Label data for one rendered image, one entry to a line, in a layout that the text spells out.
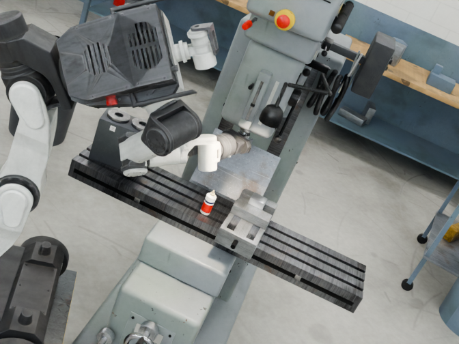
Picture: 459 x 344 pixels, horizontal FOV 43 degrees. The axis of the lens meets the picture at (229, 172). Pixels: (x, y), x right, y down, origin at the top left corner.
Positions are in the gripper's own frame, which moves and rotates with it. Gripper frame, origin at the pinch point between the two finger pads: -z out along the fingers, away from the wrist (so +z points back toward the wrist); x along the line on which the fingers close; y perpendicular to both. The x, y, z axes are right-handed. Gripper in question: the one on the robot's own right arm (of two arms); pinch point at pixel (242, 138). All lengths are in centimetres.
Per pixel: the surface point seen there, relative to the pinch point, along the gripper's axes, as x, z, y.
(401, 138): 10, -398, 98
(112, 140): 42, 19, 22
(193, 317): -24, 33, 54
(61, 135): 161, -86, 115
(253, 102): -4.1, 12.4, -20.1
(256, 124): -6.2, 7.5, -11.6
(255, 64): 1.7, 10.3, -31.3
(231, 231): -17.2, 14.7, 26.5
